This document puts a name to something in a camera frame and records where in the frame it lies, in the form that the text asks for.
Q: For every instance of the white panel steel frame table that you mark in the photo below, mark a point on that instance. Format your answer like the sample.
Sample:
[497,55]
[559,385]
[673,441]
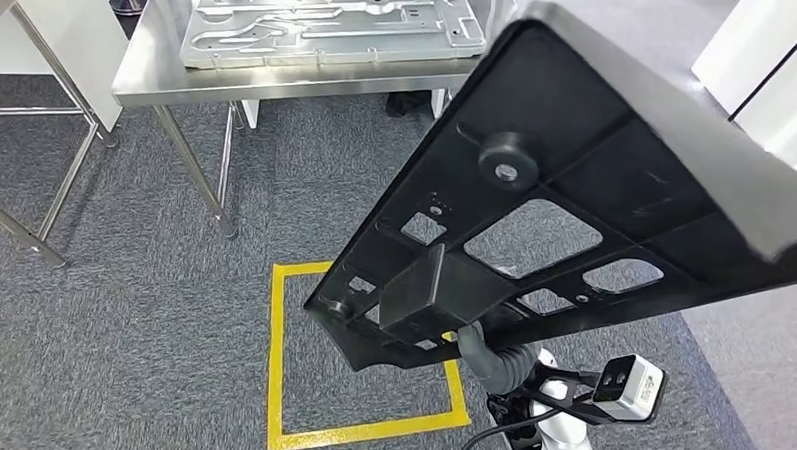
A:
[61,26]

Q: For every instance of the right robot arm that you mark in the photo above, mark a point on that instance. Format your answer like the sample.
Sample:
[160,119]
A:
[563,448]

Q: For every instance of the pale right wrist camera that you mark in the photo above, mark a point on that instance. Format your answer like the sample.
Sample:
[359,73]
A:
[638,391]

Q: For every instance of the black plastic panel part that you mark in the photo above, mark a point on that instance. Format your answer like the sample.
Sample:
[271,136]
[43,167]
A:
[573,157]

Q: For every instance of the aluminium fixture plate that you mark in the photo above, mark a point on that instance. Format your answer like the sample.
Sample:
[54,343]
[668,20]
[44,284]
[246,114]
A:
[325,42]

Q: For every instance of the stainless steel workbench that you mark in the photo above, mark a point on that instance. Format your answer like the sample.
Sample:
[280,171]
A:
[277,80]

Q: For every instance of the white cabinet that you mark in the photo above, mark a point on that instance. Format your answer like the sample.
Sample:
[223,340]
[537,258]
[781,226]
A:
[793,111]
[743,43]

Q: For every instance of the yellow floor tape square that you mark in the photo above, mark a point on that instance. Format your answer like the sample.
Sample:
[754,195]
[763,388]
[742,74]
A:
[275,378]

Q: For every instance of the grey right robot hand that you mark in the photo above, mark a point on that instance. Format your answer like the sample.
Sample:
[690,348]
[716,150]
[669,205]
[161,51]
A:
[477,352]

